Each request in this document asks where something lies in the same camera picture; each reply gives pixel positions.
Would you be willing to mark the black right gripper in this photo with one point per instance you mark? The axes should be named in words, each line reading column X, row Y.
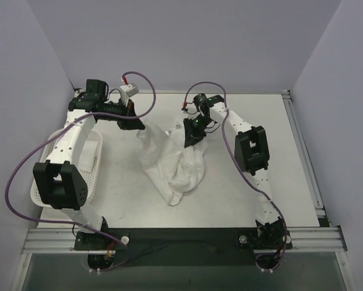
column 193, row 130

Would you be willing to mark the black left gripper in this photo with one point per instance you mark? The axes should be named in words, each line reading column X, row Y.
column 128, row 114

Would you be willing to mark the white towel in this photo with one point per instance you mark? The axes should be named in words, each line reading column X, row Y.
column 172, row 168
column 87, row 156

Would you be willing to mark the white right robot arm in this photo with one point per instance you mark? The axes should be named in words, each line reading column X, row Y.
column 248, row 148

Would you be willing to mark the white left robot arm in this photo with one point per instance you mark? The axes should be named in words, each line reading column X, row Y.
column 59, row 182

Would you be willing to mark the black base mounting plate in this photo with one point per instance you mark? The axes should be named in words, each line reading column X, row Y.
column 173, row 247

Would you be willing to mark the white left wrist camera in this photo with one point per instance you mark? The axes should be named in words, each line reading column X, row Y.
column 127, row 91

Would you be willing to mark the aluminium front rail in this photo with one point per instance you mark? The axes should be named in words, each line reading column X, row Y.
column 303, row 239

